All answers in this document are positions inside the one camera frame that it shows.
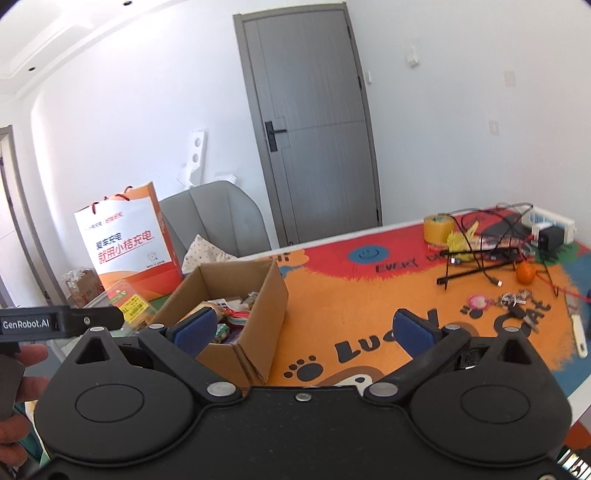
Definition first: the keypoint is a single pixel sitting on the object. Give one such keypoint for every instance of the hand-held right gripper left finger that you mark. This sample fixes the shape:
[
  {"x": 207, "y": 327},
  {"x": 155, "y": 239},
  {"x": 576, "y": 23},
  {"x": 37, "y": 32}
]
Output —
[{"x": 196, "y": 334}]

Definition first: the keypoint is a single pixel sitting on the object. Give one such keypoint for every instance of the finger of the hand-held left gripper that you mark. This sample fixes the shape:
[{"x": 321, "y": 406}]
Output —
[{"x": 94, "y": 318}]

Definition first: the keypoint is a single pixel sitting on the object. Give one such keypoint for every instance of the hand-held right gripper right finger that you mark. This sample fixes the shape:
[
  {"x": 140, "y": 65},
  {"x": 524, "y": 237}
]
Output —
[{"x": 415, "y": 333}]

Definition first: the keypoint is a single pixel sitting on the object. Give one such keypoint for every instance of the large green snack packet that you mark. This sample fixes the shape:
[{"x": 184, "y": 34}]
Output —
[{"x": 222, "y": 333}]

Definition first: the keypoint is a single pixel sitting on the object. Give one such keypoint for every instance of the black white snack packet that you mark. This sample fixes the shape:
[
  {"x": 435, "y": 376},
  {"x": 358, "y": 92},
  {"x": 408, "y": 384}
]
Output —
[{"x": 221, "y": 305}]

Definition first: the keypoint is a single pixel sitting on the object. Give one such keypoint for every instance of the red white snack packet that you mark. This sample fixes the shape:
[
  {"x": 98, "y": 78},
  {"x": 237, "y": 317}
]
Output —
[{"x": 239, "y": 318}]

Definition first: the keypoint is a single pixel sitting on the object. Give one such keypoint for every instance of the person's left hand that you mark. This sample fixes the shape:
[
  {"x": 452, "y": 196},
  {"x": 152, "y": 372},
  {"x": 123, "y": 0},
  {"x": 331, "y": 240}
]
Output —
[{"x": 32, "y": 387}]

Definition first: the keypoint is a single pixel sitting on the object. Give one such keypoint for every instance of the small brown cardboard box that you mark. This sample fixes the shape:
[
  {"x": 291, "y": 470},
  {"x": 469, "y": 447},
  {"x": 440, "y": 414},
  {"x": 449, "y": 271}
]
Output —
[{"x": 83, "y": 288}]

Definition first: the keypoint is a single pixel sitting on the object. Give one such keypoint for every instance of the clear plastic clamshell container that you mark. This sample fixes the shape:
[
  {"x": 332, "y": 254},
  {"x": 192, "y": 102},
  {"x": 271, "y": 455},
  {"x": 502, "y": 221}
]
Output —
[{"x": 124, "y": 304}]

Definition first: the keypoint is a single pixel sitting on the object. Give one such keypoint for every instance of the colourful printed table mat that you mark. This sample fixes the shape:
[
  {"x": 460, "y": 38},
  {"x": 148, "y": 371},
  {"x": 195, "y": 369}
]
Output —
[{"x": 351, "y": 295}]

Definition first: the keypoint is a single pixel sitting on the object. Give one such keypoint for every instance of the polka dot cushion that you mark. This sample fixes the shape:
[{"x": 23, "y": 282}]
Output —
[{"x": 205, "y": 256}]

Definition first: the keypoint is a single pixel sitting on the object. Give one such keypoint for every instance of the orange white paper bag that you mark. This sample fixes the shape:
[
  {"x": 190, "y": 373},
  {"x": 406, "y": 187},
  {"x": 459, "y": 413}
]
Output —
[{"x": 129, "y": 240}]

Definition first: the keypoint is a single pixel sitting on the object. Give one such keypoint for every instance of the yellow plush toy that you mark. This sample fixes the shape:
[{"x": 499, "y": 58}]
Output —
[{"x": 461, "y": 240}]

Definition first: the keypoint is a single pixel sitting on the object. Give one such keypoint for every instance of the bunch of keys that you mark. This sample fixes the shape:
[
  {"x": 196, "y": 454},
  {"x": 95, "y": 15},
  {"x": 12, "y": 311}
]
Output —
[{"x": 519, "y": 311}]

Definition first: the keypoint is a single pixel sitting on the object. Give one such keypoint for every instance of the yellow tape roll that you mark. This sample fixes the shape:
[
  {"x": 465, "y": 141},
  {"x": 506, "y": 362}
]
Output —
[{"x": 438, "y": 229}]

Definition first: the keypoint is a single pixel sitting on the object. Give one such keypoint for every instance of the grey chair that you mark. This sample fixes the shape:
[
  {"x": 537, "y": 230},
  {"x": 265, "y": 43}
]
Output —
[{"x": 217, "y": 217}]

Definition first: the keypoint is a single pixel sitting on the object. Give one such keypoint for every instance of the small orange fruit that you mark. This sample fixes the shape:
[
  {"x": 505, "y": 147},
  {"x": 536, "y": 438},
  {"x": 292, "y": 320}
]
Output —
[{"x": 525, "y": 273}]

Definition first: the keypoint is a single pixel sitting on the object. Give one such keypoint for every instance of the white utility knife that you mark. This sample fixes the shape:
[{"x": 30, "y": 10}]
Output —
[{"x": 577, "y": 327}]

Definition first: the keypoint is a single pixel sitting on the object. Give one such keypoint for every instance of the black charger adapter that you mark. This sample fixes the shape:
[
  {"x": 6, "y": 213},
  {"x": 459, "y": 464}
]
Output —
[{"x": 551, "y": 239}]

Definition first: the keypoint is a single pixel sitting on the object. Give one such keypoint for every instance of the white power strip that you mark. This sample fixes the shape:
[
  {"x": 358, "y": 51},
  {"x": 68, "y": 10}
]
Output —
[{"x": 554, "y": 219}]

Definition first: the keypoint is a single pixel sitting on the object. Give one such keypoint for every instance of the grey door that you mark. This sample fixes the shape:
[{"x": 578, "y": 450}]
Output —
[{"x": 314, "y": 124}]

